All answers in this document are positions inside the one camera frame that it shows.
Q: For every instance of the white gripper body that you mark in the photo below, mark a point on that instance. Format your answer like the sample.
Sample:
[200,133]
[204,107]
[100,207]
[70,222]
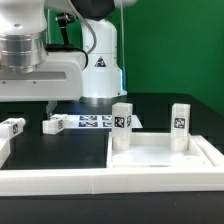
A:
[58,78]

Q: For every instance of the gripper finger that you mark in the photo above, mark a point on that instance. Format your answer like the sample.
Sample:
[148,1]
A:
[50,108]

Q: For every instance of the white square table top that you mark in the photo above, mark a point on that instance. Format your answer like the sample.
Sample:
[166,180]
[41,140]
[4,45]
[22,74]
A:
[153,150]

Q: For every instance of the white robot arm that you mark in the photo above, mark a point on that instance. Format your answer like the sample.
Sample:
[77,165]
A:
[55,50]

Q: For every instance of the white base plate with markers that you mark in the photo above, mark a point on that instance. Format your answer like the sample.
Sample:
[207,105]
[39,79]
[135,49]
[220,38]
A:
[95,122]

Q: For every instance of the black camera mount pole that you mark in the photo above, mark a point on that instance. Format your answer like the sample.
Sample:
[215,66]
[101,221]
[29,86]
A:
[63,20]

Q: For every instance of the white U-shaped fence wall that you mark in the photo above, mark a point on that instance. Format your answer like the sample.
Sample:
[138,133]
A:
[117,180]

